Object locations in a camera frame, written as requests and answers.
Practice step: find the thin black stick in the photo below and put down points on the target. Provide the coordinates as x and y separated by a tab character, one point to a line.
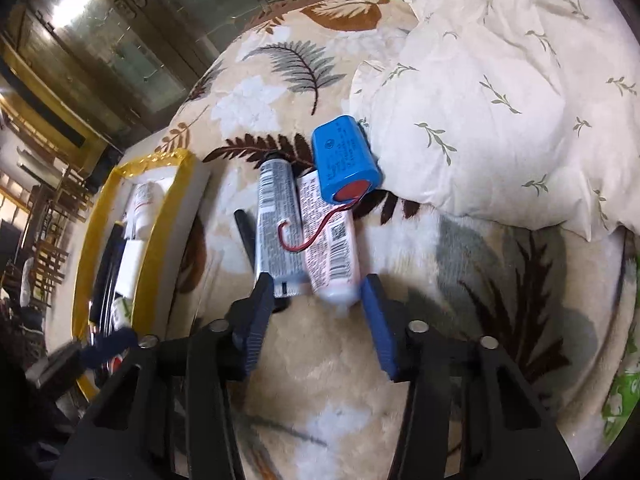
246	240

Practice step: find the wooden cabinet with glass doors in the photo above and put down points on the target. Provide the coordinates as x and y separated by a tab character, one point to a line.
115	45

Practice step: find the black pen with gold band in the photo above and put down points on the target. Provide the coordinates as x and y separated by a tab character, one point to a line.
106	275

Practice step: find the grey printed tube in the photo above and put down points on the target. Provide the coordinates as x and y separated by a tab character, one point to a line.
277	220

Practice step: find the pink and white tube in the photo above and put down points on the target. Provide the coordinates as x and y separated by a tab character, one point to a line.
332	250

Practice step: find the cream leaf print pillow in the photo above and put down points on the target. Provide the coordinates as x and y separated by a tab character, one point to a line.
500	90

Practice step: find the blue battery pack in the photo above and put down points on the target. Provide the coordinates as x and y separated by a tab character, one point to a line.
345	160

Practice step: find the green and cream patterned pillow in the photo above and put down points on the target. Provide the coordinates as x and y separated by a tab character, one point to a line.
620	400

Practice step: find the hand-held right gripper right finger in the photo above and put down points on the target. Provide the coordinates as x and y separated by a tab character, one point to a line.
381	325

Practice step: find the wooden chair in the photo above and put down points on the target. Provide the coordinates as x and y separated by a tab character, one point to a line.
47	265

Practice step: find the white box with yellow tape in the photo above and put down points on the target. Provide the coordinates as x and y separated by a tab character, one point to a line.
172	220

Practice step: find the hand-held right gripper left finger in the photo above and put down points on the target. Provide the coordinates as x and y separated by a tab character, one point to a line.
255	325

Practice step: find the small white and green bottle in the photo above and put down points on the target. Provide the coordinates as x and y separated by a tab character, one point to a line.
121	314

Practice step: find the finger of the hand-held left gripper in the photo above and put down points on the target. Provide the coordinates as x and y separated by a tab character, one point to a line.
107	347

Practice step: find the leaf printed fleece blanket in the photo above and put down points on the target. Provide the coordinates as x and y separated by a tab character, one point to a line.
475	285

